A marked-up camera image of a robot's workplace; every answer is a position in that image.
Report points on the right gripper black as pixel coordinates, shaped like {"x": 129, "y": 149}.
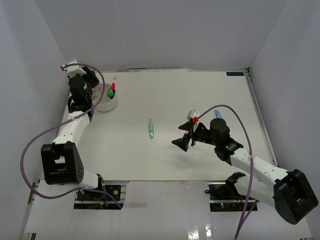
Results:
{"x": 182, "y": 142}

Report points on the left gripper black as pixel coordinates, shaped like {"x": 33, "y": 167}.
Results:
{"x": 91, "y": 76}

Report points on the black highlighter green cap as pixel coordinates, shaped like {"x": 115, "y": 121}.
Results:
{"x": 111, "y": 93}

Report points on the black highlighter pink cap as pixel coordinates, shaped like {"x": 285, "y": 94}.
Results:
{"x": 113, "y": 86}

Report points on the mint green highlighter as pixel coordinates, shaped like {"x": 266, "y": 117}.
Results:
{"x": 151, "y": 131}

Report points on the blue highlighter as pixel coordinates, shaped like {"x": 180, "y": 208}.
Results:
{"x": 217, "y": 114}

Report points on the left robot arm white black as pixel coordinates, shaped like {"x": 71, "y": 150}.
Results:
{"x": 61, "y": 161}

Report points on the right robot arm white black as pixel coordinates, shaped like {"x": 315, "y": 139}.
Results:
{"x": 288, "y": 192}

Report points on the white round divided organizer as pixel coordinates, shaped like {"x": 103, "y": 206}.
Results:
{"x": 106, "y": 104}

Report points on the right blue table label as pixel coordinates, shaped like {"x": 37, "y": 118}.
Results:
{"x": 234, "y": 73}

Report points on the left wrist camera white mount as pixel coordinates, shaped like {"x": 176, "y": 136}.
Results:
{"x": 74, "y": 70}

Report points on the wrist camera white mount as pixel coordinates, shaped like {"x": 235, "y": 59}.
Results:
{"x": 193, "y": 116}
{"x": 74, "y": 70}

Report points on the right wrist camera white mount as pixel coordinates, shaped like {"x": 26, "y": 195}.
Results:
{"x": 193, "y": 116}

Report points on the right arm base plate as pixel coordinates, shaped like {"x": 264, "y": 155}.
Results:
{"x": 223, "y": 196}

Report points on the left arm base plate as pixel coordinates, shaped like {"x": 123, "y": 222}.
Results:
{"x": 110, "y": 197}

